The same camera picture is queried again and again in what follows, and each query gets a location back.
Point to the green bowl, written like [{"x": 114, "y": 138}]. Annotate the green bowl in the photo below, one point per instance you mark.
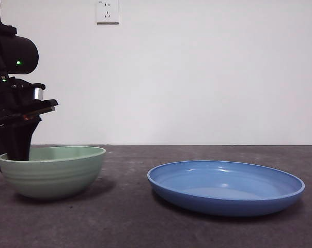
[{"x": 52, "y": 178}]

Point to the blue plate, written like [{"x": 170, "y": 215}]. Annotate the blue plate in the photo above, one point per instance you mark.
[{"x": 223, "y": 204}]

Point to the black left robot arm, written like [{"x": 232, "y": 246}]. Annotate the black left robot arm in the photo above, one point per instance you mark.
[{"x": 19, "y": 54}]

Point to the white wall socket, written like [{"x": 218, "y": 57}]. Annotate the white wall socket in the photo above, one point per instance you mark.
[{"x": 107, "y": 13}]

